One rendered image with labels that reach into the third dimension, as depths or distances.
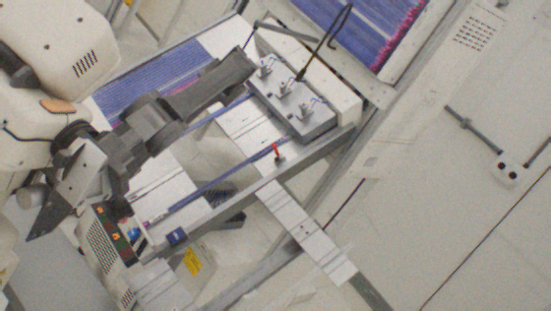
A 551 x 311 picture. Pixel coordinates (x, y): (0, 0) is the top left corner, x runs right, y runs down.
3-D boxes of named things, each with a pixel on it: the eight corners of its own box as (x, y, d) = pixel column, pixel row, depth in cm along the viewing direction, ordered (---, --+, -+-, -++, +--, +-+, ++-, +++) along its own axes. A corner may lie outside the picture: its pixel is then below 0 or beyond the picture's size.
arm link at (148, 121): (117, 124, 103) (138, 147, 103) (159, 92, 108) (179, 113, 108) (109, 139, 111) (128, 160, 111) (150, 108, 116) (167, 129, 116)
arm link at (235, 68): (243, 32, 141) (272, 64, 141) (212, 66, 149) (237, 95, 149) (131, 100, 105) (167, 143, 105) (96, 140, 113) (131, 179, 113)
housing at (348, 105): (341, 141, 187) (341, 113, 175) (256, 54, 214) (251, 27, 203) (361, 128, 189) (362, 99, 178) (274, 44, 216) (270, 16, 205)
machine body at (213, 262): (139, 382, 213) (219, 266, 190) (66, 242, 252) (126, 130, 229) (257, 345, 261) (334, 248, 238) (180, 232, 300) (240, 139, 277)
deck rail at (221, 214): (160, 263, 168) (155, 253, 163) (157, 258, 169) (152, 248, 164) (355, 136, 186) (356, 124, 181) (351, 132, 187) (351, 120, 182)
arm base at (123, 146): (73, 131, 100) (120, 175, 97) (109, 104, 104) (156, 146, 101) (79, 155, 107) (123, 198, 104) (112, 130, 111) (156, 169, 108)
